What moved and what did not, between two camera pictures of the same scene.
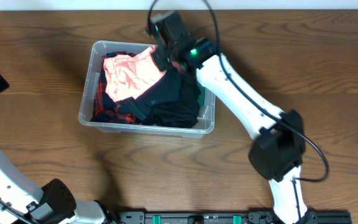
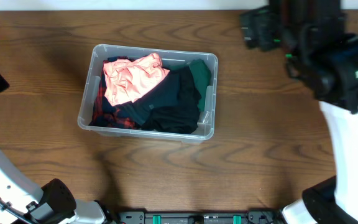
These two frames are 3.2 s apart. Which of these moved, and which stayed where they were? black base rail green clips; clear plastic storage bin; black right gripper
Moved: black right gripper
Stayed: clear plastic storage bin; black base rail green clips
